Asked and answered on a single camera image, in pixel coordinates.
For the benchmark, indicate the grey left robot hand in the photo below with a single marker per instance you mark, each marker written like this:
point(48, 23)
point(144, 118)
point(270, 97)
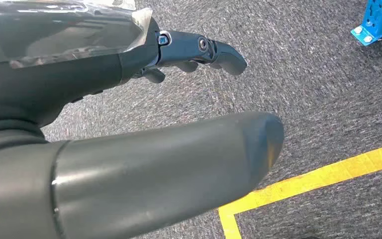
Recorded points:
point(79, 79)

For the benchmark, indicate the clear plastic film wrap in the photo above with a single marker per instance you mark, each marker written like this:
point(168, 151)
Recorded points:
point(62, 19)

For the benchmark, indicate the yellow floor tape outline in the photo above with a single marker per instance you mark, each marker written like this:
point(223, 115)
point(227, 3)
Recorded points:
point(309, 181)

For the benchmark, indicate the blue metal shelving rack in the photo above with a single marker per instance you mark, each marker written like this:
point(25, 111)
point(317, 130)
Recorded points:
point(379, 16)

